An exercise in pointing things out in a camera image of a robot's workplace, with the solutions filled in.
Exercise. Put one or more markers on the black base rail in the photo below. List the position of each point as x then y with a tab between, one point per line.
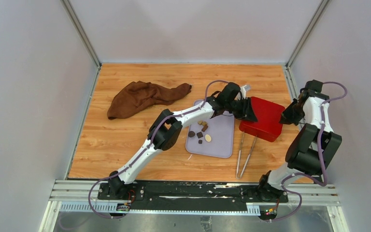
187	196

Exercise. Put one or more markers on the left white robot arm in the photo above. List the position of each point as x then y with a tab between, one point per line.
166	129

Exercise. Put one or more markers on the brown cloth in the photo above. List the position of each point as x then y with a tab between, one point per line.
138	96

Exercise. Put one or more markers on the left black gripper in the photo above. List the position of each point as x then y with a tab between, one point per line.
250	115

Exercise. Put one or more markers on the white oval chocolate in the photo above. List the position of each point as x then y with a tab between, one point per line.
208	138

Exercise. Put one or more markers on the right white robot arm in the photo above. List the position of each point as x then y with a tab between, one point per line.
313	148

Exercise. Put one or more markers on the red box with white liners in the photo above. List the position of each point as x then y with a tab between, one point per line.
267	132

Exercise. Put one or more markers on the lavender tray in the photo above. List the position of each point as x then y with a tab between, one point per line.
214	141

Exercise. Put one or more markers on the red box lid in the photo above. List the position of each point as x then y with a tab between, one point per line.
267	112

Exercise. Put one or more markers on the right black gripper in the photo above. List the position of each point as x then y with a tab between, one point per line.
287	118

